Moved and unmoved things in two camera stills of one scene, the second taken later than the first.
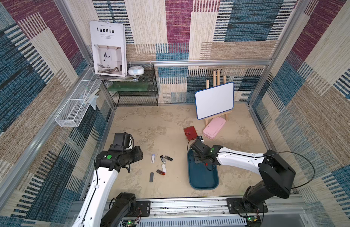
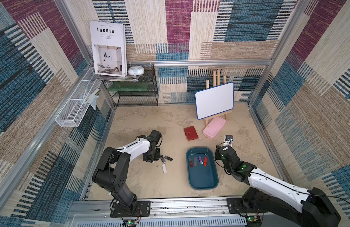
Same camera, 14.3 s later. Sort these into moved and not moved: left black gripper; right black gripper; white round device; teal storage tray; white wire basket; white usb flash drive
Moved: right black gripper; left black gripper
Not moved: teal storage tray; white round device; white wire basket; white usb flash drive
